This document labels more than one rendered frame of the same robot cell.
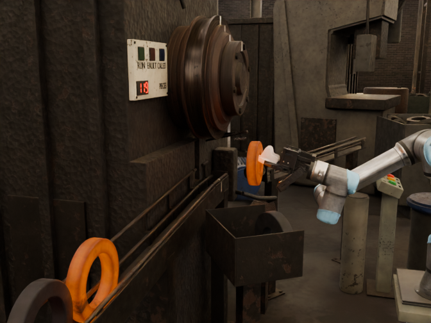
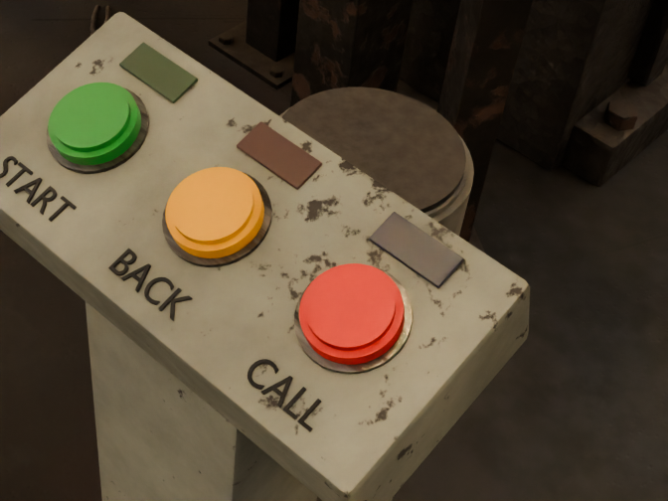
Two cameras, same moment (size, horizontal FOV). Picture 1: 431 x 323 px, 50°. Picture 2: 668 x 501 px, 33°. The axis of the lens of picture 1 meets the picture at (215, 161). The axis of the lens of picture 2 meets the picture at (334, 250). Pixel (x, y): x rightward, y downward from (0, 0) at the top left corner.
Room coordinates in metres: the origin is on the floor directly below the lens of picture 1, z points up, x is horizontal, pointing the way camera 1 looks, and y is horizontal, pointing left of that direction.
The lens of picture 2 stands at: (2.42, -1.18, 0.93)
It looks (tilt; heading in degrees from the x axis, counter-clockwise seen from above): 46 degrees down; 109
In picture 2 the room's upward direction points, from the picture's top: 8 degrees clockwise
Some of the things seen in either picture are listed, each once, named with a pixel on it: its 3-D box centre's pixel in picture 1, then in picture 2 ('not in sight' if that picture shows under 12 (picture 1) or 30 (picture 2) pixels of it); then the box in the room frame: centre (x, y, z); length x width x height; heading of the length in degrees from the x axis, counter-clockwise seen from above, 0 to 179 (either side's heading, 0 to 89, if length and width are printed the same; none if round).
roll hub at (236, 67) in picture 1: (236, 79); not in sight; (1.80, -0.08, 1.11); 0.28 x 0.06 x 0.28; 163
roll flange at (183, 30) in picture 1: (192, 78); not in sight; (1.85, 0.09, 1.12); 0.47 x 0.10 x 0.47; 163
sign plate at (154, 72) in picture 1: (149, 70); not in sight; (1.53, 0.21, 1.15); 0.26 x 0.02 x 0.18; 163
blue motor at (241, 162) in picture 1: (240, 177); not in sight; (4.10, -0.23, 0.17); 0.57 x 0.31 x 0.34; 3
